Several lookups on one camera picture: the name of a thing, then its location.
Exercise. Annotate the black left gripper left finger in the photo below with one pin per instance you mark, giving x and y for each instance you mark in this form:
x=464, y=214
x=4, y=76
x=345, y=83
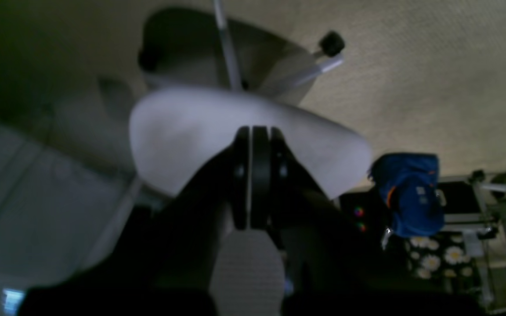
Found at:
x=163, y=269

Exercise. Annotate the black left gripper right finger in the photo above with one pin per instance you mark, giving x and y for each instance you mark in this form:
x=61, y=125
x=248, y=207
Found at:
x=338, y=271

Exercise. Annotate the daisy pattern cloth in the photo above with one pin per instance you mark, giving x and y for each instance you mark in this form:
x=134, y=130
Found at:
x=439, y=256

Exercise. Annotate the blue bag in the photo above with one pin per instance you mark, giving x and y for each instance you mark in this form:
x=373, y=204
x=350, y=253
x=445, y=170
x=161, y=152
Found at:
x=407, y=184

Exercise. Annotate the black knob on rod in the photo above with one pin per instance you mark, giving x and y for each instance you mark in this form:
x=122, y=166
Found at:
x=328, y=57

